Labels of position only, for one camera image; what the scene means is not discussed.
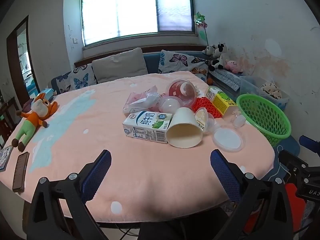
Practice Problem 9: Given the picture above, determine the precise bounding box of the patterned long box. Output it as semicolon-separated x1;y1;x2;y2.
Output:
209;69;242;92

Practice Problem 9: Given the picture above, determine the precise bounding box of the window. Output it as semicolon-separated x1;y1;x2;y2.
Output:
80;0;195;47

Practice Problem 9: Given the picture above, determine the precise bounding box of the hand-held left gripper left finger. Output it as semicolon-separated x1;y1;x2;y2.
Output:
26;149;112;240

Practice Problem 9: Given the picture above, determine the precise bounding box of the pink printed blanket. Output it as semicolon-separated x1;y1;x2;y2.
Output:
0;70;275;224

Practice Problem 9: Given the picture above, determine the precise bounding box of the pink butterfly cushion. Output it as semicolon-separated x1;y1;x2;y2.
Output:
158;50;209;74

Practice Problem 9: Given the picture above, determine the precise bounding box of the yellow green juice carton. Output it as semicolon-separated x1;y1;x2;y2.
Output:
205;86;238;117

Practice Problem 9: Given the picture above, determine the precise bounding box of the black white cow plush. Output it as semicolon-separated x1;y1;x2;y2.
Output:
202;42;230;72

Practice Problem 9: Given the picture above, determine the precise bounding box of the pink plastic packet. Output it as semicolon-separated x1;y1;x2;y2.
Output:
123;85;160;117

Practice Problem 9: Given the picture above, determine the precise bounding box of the red foam fruit net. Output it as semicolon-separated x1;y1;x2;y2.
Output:
191;96;223;118

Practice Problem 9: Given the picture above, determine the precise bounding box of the blue butterfly cushion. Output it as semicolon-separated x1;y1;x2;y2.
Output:
51;64;97;95

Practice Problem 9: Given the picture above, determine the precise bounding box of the clear storage box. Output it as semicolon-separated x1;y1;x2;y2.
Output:
239;76;290;110

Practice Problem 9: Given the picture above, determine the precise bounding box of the spotted cloth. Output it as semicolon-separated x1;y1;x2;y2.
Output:
260;80;283;99

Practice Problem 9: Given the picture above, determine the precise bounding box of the white paper cup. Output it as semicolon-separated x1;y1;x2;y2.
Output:
166;107;203;148

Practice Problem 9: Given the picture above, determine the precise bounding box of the blue tissue pack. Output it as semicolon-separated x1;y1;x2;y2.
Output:
37;89;55;102

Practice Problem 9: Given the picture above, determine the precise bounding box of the red stool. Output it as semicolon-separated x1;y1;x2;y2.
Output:
244;182;307;233

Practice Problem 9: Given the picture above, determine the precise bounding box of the brown chocolate bar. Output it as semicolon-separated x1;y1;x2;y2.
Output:
12;152;30;193

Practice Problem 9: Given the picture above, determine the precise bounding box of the orange plush toy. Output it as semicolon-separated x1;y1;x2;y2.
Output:
11;92;59;152

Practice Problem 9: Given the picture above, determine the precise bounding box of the white blue milk carton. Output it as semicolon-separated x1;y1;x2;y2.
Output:
122;110;173;144

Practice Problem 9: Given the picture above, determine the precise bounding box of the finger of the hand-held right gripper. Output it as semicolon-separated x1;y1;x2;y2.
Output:
299;135;320;153
278;149;310;179

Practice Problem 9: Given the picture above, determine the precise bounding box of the clear red plastic cup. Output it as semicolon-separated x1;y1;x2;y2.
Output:
166;79;198;107

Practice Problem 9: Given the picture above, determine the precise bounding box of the dark wooden chair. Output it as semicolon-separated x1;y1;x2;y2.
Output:
0;90;16;148

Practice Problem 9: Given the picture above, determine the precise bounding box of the small pudding cup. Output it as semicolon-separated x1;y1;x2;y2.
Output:
194;107;215;133

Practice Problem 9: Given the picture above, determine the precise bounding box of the green plastic basket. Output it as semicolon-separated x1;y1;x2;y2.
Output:
236;94;292;147

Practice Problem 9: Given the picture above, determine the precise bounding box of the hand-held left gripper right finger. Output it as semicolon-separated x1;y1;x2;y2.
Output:
210;149;294;240

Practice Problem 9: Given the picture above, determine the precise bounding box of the clear round plastic container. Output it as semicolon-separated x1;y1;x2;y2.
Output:
159;97;182;113

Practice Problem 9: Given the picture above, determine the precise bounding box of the pink plush toy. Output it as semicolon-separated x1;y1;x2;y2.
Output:
224;60;243;74

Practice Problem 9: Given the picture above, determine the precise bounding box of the patterned flat box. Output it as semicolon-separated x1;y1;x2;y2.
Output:
0;145;13;172

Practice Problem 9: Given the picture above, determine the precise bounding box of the colourful pinwheel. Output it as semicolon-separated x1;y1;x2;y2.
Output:
194;12;209;43

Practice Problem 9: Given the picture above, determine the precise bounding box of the brown door frame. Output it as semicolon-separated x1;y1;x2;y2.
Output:
6;15;40;98

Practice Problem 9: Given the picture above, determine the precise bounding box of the beige cushion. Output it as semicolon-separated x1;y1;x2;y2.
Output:
92;47;148;84

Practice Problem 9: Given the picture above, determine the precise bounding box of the clear round plastic lid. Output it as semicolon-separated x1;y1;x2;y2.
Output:
212;127;245;152

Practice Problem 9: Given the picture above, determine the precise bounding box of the small clear plastic cup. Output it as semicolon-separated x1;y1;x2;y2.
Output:
231;112;247;129

